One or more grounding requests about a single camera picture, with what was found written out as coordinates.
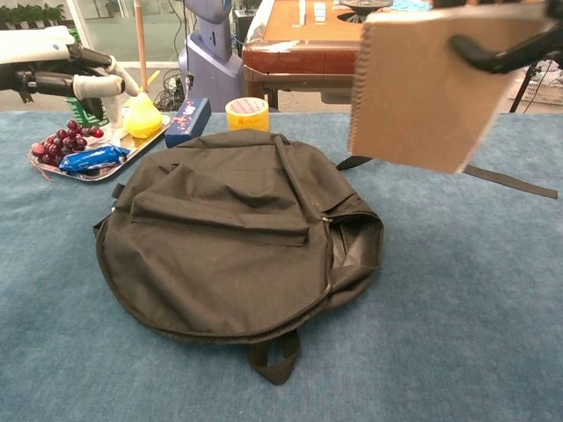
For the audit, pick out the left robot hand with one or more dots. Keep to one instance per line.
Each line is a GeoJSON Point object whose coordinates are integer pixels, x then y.
{"type": "Point", "coordinates": [39, 48]}

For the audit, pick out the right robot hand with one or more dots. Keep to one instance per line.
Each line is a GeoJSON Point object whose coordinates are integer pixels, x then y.
{"type": "Point", "coordinates": [528, 50]}

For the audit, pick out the brown spiral notebook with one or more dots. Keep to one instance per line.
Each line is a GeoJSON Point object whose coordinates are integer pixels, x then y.
{"type": "Point", "coordinates": [418, 96]}

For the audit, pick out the black backpack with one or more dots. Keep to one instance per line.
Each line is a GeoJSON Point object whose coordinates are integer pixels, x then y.
{"type": "Point", "coordinates": [220, 264]}

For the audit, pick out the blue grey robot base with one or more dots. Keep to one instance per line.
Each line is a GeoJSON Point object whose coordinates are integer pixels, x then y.
{"type": "Point", "coordinates": [211, 57]}

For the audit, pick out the black tripod stand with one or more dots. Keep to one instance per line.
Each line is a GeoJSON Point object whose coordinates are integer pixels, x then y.
{"type": "Point", "coordinates": [525, 90]}

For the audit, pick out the white plastic basket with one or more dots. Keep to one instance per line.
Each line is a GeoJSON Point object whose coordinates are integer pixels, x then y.
{"type": "Point", "coordinates": [547, 92]}

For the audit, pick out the red grape bunch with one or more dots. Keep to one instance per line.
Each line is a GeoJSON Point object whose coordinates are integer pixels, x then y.
{"type": "Point", "coordinates": [66, 143]}

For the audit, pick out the orange wooden pole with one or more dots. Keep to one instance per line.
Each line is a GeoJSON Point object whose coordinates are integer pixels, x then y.
{"type": "Point", "coordinates": [141, 44]}

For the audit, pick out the blue snack packet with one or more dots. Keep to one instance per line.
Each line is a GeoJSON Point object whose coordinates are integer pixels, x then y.
{"type": "Point", "coordinates": [92, 159]}

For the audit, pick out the yellow toy pear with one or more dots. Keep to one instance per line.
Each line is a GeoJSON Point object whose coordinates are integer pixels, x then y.
{"type": "Point", "coordinates": [143, 118]}

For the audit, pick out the metal tray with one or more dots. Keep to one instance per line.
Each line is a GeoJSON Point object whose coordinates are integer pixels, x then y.
{"type": "Point", "coordinates": [141, 143]}

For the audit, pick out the blue rectangular box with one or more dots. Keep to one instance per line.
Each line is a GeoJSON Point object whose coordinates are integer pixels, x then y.
{"type": "Point", "coordinates": [187, 123]}

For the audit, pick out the yellow tape roll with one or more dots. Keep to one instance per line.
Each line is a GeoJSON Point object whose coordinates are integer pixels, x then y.
{"type": "Point", "coordinates": [246, 118]}

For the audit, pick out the brown mahjong table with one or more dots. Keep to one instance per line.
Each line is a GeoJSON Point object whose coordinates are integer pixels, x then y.
{"type": "Point", "coordinates": [303, 57]}

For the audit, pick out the blue table cloth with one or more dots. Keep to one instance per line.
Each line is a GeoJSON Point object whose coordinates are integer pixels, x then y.
{"type": "Point", "coordinates": [462, 307]}

